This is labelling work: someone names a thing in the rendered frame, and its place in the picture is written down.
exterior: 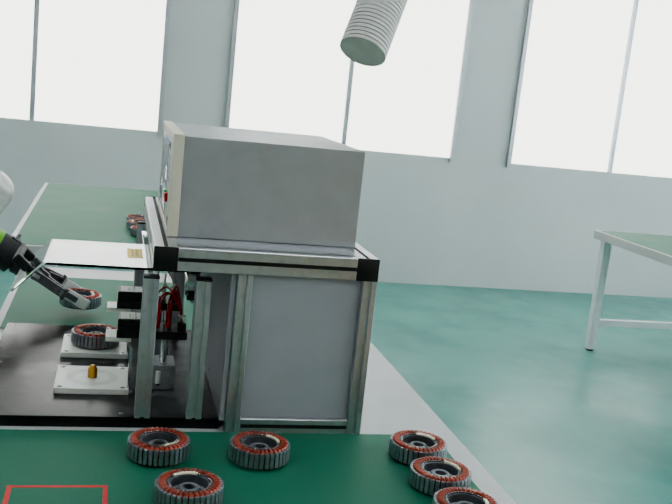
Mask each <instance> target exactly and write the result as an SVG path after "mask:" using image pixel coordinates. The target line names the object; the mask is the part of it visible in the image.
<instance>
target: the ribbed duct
mask: <svg viewBox="0 0 672 504"><path fill-rule="evenodd" d="M407 1H408V0H357V2H356V4H355V7H354V9H353V12H352V14H351V17H350V19H349V22H348V24H347V27H346V29H345V32H344V34H343V37H342V39H341V42H340V48H341V51H342V52H343V53H344V55H346V56H347V57H348V58H349V59H351V60H353V61H354V62H356V63H359V64H362V65H366V66H379V65H382V64H383V63H384V62H385V60H386V57H387V54H388V52H389V49H390V46H391V44H392V41H393V38H394V36H395V33H396V30H397V28H398V25H399V22H400V20H401V17H402V14H403V12H404V9H405V6H406V4H407Z"/></svg>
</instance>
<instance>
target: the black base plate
mask: <svg viewBox="0 0 672 504"><path fill-rule="evenodd" d="M76 326H78V325H55V324H29V323H7V325H6V328H5V330H4V332H3V334H2V337H1V339H0V426H51V427H123V428H147V427H150V428H151V427H154V428H155V427H159V428H160V427H164V428H165V427H168V428H195V429H218V416H217V412H216V408H215V405H214V401H213V397H212V394H211V390H210V387H209V383H208V379H207V376H206V372H205V379H204V391H203V403H202V415H201V419H195V418H192V419H186V416H185V407H186V394H187V382H188V369H189V357H190V344H191V331H192V330H187V340H169V348H168V355H171V356H173V357H174V362H175V377H174V389H173V390H154V389H152V394H151V408H150V418H144V417H140V418H134V404H135V389H136V375H137V360H138V346H139V339H136V338H131V342H130V346H133V358H132V373H131V388H130V390H132V393H131V394H128V395H104V394H59V393H53V387H54V382H55V377H56V372H57V367H58V365H73V366H90V365H91V364H95V365H96V366H107V367H128V359H129V358H127V359H103V358H71V357H60V354H61V348H62V343H63V338H64V334H71V332H72V328H74V327H76Z"/></svg>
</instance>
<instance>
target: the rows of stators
mask: <svg viewBox="0 0 672 504"><path fill-rule="evenodd" d="M447 447H448V446H447V443H446V442H445V440H443V439H442V438H440V437H439V436H437V435H435V434H431V433H430V432H428V433H427V432H426V431H424V432H423V431H418V430H415V431H414V430H404V431H402V430H401V431H398V432H396V433H393V435H391V437H390V444H389V454H390V455H391V456H392V457H393V458H394V459H395V460H398V461H399V462H401V463H404V464H406V465H407V464H408V465H410V471H409V479H408V480H409V483H410V484H411V486H413V487H414V488H415V489H417V490H418V491H421V492H422V493H425V494H427V495H430V496H433V495H434V496H433V504H499V503H498V502H497V501H496V500H495V499H494V498H493V497H491V496H489V495H488V494H485V493H484V492H481V491H480V490H476V489H472V491H471V488H470V485H471V478H472V472H471V470H469V468H468V467H466V466H465V465H464V464H461V463H460V462H458V461H454V460H453V459H451V460H450V459H449V458H446V454H447Z"/></svg>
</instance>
